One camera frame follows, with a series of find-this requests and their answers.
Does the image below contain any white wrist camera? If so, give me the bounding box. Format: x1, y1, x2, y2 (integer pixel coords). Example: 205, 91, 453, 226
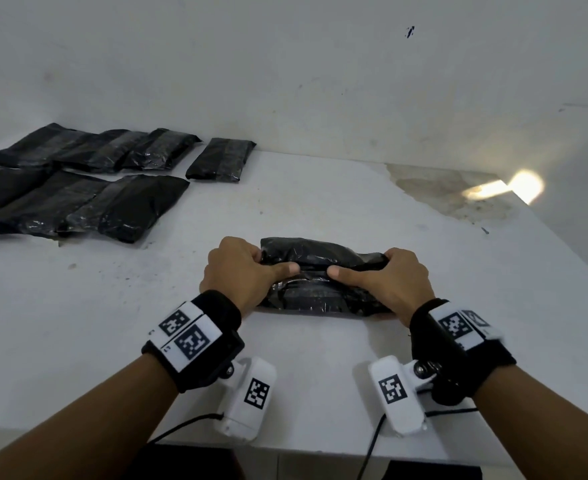
213, 356, 278, 442
367, 356, 437, 437

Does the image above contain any black right camera cable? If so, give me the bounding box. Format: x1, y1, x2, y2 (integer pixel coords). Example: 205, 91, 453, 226
356, 407, 480, 480

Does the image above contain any crinkled black plastic bag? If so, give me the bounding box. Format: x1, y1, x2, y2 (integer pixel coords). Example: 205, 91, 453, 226
53, 128, 150, 174

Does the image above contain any black packet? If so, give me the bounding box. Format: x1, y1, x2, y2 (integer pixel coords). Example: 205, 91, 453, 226
122, 127, 202, 171
58, 174, 190, 245
185, 137, 257, 183

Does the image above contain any person's right forearm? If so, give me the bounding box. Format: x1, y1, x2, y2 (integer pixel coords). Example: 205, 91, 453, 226
473, 364, 588, 480

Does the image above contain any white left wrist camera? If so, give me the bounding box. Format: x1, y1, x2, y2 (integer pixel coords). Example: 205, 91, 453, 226
213, 356, 278, 442

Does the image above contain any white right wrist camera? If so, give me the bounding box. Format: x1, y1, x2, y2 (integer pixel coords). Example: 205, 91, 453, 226
367, 356, 437, 437

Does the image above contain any black camera cable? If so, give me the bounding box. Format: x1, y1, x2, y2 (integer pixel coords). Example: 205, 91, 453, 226
356, 407, 480, 480
146, 412, 224, 445

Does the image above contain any person's right hand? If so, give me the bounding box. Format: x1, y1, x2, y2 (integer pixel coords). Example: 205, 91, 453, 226
327, 247, 436, 328

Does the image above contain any glossy black plastic bag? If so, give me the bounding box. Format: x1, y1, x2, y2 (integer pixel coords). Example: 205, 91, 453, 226
0, 170, 110, 239

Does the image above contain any row of black plastic packets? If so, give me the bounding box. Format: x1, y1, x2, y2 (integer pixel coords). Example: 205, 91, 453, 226
256, 237, 393, 318

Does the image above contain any person's left forearm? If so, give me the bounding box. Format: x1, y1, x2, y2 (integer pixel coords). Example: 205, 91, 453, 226
0, 353, 180, 480

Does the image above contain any black left wristband with markers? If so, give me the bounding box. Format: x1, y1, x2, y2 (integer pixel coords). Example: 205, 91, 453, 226
141, 289, 246, 394

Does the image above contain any person's left hand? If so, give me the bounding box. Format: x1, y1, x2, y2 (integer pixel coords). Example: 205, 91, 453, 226
198, 236, 301, 318

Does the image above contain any black left camera cable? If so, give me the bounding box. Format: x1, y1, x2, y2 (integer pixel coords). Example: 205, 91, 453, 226
146, 412, 224, 445

